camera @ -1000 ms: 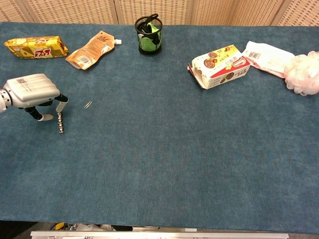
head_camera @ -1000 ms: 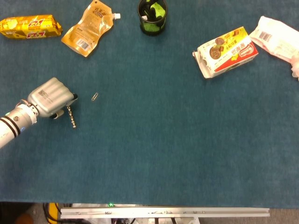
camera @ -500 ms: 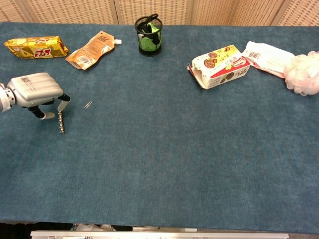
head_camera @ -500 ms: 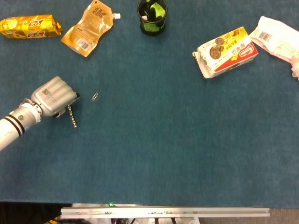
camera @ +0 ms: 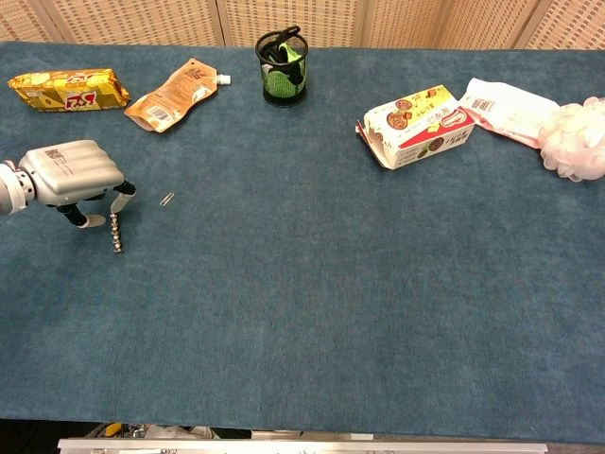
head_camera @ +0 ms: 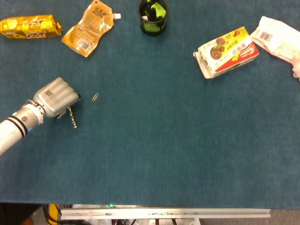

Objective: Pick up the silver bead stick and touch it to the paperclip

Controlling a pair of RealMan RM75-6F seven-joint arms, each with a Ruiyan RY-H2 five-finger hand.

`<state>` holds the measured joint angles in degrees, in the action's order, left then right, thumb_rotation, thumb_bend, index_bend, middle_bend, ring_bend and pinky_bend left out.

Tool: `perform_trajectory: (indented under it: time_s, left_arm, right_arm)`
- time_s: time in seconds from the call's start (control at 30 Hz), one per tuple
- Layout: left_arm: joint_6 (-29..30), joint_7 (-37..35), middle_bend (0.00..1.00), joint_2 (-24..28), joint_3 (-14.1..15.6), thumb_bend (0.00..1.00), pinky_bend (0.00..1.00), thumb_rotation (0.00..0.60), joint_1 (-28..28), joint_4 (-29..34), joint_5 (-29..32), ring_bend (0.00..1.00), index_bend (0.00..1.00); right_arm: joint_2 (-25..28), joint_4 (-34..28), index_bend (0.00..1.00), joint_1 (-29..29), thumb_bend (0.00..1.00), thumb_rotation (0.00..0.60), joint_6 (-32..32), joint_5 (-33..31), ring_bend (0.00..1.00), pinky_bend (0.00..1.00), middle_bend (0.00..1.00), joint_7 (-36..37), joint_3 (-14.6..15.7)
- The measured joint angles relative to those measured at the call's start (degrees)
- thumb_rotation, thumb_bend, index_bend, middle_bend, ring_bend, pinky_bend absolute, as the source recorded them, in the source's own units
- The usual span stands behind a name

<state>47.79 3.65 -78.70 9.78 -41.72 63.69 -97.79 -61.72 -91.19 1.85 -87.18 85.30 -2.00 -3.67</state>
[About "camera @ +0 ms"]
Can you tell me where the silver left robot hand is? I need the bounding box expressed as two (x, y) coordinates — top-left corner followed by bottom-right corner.
(17, 139), (138, 230)

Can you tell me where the silver beaded metal chain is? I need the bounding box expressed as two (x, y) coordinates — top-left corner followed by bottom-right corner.
(109, 212), (125, 255)

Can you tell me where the yellow snack package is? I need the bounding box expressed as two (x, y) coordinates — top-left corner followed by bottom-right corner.
(7, 67), (132, 114)

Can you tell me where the orange spout pouch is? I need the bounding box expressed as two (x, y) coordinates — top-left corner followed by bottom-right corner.
(123, 57), (233, 134)

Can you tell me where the woven bamboo folding screen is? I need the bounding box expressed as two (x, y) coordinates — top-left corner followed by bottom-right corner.
(0, 0), (605, 51)

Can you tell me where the green and black item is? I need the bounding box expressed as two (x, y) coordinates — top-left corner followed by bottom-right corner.
(260, 41), (306, 96)

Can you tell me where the black mesh pen holder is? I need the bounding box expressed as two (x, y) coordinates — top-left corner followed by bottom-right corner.
(254, 25), (310, 109)

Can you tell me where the teal felt table cloth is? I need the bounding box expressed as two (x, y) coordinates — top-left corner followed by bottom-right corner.
(0, 41), (605, 446)

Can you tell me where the opened cookie box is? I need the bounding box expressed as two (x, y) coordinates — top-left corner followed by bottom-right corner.
(354, 83), (476, 171)

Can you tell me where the white plastic package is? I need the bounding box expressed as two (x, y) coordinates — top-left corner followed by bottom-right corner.
(458, 77), (562, 148)

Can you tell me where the pink bath pouf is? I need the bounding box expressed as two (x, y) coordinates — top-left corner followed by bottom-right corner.
(538, 96), (605, 183)

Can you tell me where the aluminium frame rail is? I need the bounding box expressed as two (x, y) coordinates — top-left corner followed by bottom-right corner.
(57, 437), (549, 454)

